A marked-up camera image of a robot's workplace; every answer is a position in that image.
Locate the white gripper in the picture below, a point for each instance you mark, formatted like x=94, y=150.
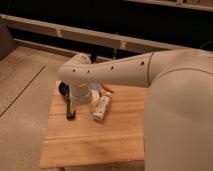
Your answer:
x=80, y=93

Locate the white plastic bottle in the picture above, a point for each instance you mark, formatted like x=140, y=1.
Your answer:
x=101, y=108

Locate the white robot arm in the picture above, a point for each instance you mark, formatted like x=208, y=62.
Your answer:
x=178, y=111

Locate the black ceramic bowl pan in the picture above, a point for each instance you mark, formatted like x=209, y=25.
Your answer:
x=64, y=91

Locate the orange carrot toy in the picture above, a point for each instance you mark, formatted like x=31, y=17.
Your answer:
x=107, y=88

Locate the black stand foot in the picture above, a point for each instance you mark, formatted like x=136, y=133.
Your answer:
x=93, y=57

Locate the wooden board table top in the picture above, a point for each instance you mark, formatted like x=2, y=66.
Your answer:
x=83, y=141

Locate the metal rail frame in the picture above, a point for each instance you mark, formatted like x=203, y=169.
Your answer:
x=86, y=36

